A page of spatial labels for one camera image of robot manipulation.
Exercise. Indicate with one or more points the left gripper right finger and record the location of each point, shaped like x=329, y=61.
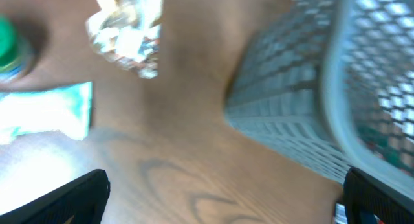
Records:
x=368, y=200

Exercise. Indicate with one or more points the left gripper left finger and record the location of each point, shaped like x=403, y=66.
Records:
x=82, y=200

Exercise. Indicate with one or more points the grey plastic basket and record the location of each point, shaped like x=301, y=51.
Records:
x=329, y=85

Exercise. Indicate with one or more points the teal white sachet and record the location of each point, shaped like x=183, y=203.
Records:
x=66, y=109

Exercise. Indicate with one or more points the green lid jar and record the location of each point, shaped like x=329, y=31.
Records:
x=17, y=55

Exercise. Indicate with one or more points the beige snack pouch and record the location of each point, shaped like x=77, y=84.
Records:
x=127, y=33

